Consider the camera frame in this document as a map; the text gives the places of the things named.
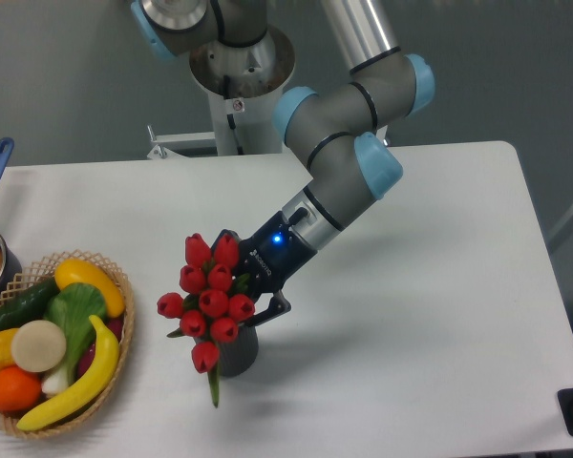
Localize yellow squash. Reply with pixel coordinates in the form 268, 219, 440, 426
54, 258, 125, 318

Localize dark red vegetable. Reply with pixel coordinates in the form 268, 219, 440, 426
76, 316, 124, 379

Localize yellow banana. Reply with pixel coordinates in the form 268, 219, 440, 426
16, 315, 119, 432

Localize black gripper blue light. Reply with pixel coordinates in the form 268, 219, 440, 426
211, 211, 317, 327

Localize dark green cucumber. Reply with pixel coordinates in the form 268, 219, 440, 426
0, 277, 59, 331

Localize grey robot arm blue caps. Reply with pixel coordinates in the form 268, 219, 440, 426
131, 1, 435, 326

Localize green bok choy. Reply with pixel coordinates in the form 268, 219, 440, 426
41, 282, 107, 398

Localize orange fruit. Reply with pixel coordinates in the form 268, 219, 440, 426
0, 365, 41, 412

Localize grey ribbed vase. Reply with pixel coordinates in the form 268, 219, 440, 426
191, 323, 259, 378

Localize red tulip bouquet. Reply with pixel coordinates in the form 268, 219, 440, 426
157, 234, 256, 406

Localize beige round disc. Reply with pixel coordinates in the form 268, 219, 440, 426
11, 320, 66, 373

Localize woven wicker basket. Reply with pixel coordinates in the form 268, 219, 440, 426
0, 249, 135, 440

